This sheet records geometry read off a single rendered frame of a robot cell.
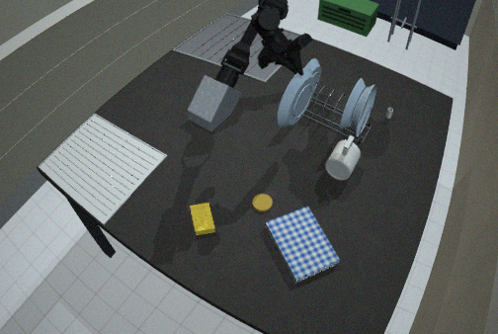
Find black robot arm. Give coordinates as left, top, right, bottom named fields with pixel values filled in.
left=213, top=0, right=289, bottom=89

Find white mug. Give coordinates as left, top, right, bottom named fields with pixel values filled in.
left=325, top=135, right=361, bottom=181

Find light blue plate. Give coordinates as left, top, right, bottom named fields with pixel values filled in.
left=340, top=78, right=367, bottom=129
left=304, top=58, right=321, bottom=91
left=277, top=67, right=315, bottom=127
left=352, top=85, right=376, bottom=137

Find white ribbed draining mat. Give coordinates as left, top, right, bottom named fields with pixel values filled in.
left=39, top=114, right=167, bottom=225

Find yellow sponge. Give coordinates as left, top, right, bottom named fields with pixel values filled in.
left=190, top=203, right=215, bottom=235

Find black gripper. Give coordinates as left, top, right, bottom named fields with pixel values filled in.
left=261, top=27, right=313, bottom=76

